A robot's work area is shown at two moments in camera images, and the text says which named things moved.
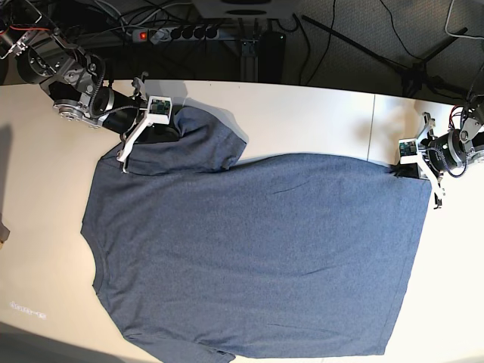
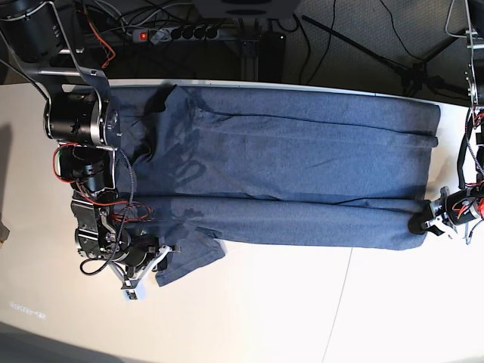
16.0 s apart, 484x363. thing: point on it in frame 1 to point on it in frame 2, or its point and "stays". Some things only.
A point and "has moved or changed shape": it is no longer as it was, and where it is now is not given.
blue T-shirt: [279, 255] has moved or changed shape
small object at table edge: [4, 231] stays
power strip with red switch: [175, 34] stays
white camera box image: [159, 110] to [129, 285]
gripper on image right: [445, 151] to [458, 208]
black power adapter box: [271, 57] stays
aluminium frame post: [249, 54] stays
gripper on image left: [116, 110] to [134, 249]
